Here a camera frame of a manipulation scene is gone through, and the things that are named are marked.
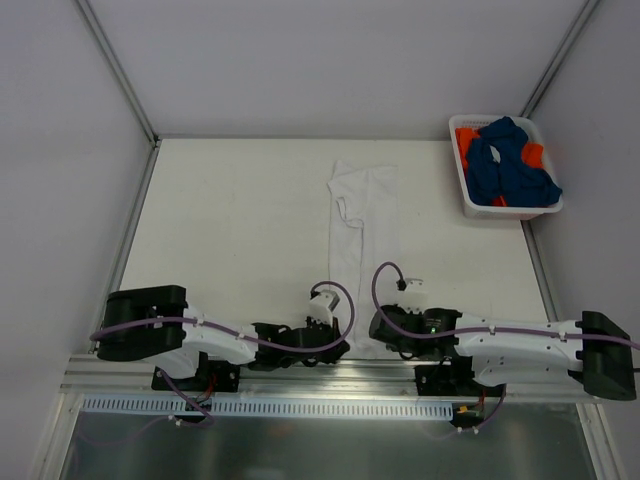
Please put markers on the aluminium frame post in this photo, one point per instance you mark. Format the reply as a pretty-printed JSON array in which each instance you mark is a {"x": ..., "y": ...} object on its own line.
[
  {"x": 568, "y": 42},
  {"x": 100, "y": 37}
]

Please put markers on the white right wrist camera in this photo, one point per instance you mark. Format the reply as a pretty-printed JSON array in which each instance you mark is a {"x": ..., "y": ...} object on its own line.
[{"x": 412, "y": 295}]

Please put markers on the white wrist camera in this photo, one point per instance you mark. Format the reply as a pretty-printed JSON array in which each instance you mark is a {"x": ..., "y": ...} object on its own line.
[
  {"x": 412, "y": 295},
  {"x": 322, "y": 305}
]

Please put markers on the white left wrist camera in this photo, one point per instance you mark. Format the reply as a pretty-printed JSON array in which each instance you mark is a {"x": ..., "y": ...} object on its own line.
[{"x": 322, "y": 305}]

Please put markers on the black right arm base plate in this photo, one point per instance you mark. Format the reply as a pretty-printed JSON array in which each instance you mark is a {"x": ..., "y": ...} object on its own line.
[{"x": 447, "y": 380}]

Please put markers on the aluminium frame post right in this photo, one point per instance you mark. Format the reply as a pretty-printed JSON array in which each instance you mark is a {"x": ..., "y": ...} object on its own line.
[{"x": 568, "y": 42}]

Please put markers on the blue t shirt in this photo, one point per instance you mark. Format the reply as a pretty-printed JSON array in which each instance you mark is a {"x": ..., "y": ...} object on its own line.
[{"x": 496, "y": 169}]

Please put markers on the aluminium frame post left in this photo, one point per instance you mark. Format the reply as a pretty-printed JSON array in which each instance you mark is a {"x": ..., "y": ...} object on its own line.
[{"x": 100, "y": 37}]

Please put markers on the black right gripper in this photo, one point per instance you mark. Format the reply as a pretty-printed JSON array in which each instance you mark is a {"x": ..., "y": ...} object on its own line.
[{"x": 382, "y": 326}]

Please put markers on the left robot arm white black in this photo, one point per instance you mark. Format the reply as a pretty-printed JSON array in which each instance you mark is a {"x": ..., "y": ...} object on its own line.
[{"x": 157, "y": 325}]

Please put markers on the aluminium mounting rail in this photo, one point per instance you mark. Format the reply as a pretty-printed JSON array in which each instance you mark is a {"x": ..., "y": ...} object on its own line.
[{"x": 85, "y": 373}]

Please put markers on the orange t shirt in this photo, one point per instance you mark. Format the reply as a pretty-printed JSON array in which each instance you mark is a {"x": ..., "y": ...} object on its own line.
[{"x": 531, "y": 156}]

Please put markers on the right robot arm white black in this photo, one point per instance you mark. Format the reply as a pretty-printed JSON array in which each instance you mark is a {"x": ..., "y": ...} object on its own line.
[{"x": 466, "y": 355}]

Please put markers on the white slotted cable duct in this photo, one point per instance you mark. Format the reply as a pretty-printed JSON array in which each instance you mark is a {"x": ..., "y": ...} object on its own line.
[{"x": 273, "y": 407}]

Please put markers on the white t shirt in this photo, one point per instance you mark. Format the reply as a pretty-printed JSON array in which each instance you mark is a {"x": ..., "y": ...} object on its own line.
[{"x": 363, "y": 234}]

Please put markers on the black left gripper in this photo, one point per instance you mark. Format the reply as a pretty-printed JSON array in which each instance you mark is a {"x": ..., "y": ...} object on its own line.
[{"x": 329, "y": 340}]

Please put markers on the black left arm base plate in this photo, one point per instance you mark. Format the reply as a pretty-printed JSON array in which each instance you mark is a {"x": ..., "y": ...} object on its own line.
[{"x": 211, "y": 376}]

